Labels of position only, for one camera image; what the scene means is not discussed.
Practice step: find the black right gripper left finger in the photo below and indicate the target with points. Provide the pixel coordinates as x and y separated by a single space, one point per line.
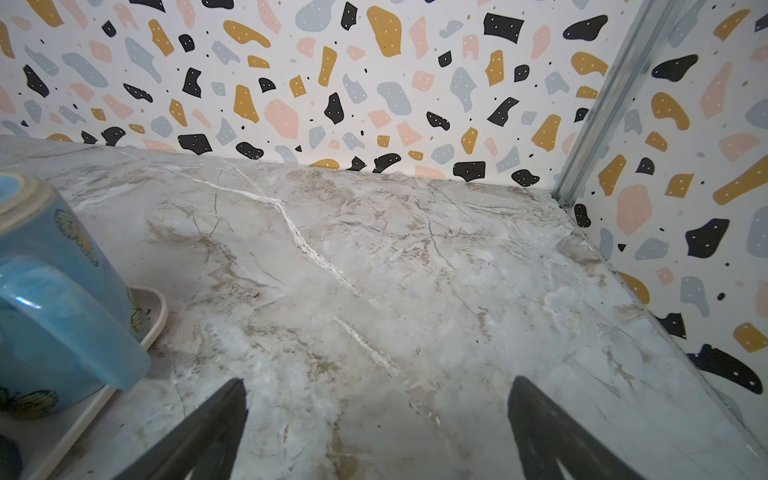
204 445

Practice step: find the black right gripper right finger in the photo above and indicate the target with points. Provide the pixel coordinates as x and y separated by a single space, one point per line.
550 443

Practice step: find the blue butterfly mug yellow inside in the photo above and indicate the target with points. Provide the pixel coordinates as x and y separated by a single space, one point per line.
69 324

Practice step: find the aluminium corner post right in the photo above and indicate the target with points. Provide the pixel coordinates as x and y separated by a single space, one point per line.
645 36

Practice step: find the beige rectangular tray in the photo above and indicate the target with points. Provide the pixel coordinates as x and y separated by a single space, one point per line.
43 443

